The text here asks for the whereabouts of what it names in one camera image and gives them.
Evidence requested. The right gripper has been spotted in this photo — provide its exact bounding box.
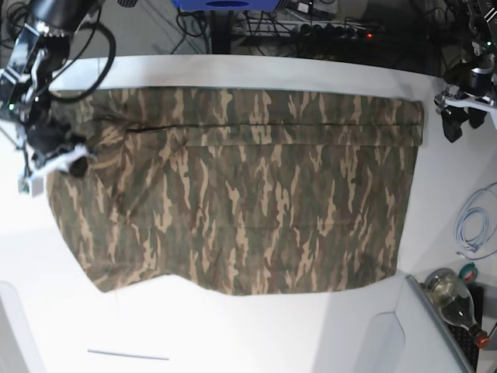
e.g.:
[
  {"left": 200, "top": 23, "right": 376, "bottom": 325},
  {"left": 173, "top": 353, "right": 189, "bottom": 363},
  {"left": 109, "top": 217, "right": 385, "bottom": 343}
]
[{"left": 26, "top": 118, "right": 89, "bottom": 177}]

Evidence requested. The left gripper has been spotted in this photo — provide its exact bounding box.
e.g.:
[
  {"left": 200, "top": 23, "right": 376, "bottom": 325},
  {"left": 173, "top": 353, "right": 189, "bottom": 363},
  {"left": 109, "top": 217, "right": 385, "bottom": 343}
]
[{"left": 441, "top": 68, "right": 493, "bottom": 143}]

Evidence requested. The camouflage t-shirt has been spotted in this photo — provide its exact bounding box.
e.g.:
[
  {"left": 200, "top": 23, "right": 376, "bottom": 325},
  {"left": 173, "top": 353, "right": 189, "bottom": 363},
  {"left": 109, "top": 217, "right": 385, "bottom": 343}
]
[{"left": 47, "top": 87, "right": 425, "bottom": 295}]

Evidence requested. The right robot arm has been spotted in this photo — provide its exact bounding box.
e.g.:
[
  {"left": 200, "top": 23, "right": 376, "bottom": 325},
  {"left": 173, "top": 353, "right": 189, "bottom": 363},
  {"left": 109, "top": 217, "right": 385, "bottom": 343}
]
[{"left": 1, "top": 1, "right": 116, "bottom": 180}]

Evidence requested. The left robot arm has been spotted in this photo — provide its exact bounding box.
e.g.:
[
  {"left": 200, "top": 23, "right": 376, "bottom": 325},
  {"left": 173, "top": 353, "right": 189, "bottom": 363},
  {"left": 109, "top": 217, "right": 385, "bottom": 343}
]
[{"left": 434, "top": 1, "right": 496, "bottom": 143}]

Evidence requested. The green tape roll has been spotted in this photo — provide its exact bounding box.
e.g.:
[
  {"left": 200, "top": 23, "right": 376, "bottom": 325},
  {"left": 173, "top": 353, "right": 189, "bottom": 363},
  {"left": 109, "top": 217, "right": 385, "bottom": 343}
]
[{"left": 458, "top": 262, "right": 478, "bottom": 284}]

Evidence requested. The clear plastic bottle red cap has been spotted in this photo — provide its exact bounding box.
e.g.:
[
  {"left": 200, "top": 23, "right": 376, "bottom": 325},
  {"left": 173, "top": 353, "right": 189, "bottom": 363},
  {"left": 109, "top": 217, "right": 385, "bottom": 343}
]
[{"left": 424, "top": 268, "right": 490, "bottom": 349}]

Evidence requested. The black power strip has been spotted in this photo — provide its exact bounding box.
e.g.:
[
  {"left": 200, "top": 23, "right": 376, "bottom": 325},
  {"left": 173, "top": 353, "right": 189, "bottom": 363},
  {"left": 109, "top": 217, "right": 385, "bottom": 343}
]
[{"left": 298, "top": 23, "right": 383, "bottom": 40}]

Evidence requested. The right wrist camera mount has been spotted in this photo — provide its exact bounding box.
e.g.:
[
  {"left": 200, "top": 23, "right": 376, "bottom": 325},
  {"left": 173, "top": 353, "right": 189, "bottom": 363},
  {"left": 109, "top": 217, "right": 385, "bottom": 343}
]
[{"left": 16, "top": 134, "right": 96, "bottom": 198}]

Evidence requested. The white coiled cable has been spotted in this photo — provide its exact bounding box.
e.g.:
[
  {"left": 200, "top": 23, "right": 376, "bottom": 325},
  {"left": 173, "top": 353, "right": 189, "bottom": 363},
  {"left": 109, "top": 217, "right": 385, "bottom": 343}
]
[{"left": 454, "top": 183, "right": 497, "bottom": 260}]

